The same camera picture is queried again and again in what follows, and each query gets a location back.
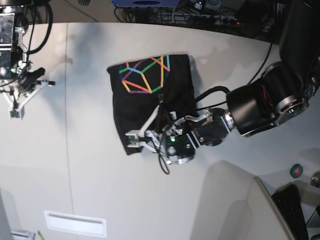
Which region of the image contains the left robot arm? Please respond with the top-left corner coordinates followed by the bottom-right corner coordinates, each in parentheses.
top-left (126, 0), bottom-right (320, 164)

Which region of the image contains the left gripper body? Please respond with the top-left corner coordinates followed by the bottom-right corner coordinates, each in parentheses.
top-left (149, 109), bottom-right (178, 155)

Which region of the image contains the white slotted box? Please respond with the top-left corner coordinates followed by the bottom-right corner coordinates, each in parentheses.
top-left (44, 210), bottom-right (107, 238)

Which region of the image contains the black t-shirt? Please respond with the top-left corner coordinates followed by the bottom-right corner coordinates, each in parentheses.
top-left (107, 54), bottom-right (196, 156)

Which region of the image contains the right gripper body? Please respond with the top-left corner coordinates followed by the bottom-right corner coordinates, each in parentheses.
top-left (9, 67), bottom-right (45, 98)

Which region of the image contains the black keyboard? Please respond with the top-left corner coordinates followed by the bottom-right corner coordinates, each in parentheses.
top-left (271, 184), bottom-right (309, 240)

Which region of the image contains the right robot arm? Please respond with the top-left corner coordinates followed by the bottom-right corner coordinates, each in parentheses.
top-left (0, 0), bottom-right (56, 119)

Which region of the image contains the silver round knob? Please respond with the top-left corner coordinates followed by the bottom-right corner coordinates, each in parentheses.
top-left (310, 171), bottom-right (320, 188)

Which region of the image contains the green tape roll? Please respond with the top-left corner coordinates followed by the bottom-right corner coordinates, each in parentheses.
top-left (289, 163), bottom-right (304, 179)

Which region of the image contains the black power strip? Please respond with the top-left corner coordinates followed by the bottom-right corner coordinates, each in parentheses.
top-left (190, 14), bottom-right (246, 27)

